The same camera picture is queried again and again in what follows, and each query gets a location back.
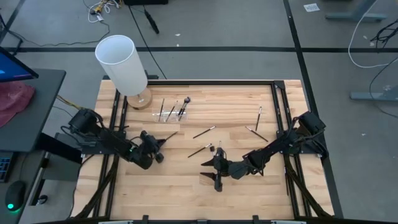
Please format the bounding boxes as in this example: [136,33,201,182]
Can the black side desk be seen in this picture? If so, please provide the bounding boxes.
[0,68,67,153]

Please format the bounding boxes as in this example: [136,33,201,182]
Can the black floor cable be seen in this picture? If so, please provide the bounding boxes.
[0,19,111,47]
[128,4,168,80]

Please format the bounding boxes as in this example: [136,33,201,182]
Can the black computer mouse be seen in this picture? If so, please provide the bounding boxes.
[4,180,27,213]

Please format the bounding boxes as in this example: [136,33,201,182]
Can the black desk base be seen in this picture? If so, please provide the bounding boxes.
[29,132,84,207]

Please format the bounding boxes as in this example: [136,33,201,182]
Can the pink cloth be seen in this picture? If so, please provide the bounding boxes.
[0,81,36,128]

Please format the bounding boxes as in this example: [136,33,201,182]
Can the black floor box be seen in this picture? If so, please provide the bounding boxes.
[123,0,169,6]

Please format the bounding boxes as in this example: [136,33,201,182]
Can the yellow cables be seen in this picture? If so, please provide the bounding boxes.
[55,94,85,111]

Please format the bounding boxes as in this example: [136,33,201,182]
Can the grey desk leg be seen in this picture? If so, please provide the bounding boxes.
[325,0,388,23]

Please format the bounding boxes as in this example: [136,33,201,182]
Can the fluffy head makeup brush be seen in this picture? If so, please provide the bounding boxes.
[177,96,192,118]

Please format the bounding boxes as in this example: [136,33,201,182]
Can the white cable bundle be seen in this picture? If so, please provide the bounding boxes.
[82,0,121,24]

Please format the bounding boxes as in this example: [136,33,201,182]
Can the white paper label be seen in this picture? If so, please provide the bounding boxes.
[303,2,321,13]

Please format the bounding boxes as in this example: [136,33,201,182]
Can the black cable bundle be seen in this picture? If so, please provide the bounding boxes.
[369,18,398,54]

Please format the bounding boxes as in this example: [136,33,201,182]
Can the white floor cable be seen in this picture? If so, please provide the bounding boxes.
[347,0,398,69]

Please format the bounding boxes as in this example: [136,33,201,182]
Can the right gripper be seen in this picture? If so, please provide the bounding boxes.
[199,147,248,193]

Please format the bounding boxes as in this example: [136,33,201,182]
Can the computer monitor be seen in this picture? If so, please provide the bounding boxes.
[0,46,40,83]

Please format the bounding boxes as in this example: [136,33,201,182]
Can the clear acrylic brush organizer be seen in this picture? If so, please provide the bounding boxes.
[152,102,190,123]

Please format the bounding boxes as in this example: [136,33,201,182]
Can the black keyboard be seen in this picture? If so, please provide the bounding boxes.
[0,151,15,184]

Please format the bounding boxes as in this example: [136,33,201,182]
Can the white shade wooden base lamp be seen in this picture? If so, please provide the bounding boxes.
[95,34,154,111]

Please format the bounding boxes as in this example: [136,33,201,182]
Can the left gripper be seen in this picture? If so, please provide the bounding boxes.
[139,130,167,164]

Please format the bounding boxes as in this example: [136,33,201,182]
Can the black metal table frame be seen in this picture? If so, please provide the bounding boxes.
[70,74,345,224]

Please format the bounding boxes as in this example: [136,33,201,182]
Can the grey desk foot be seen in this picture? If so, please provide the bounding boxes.
[349,85,398,102]

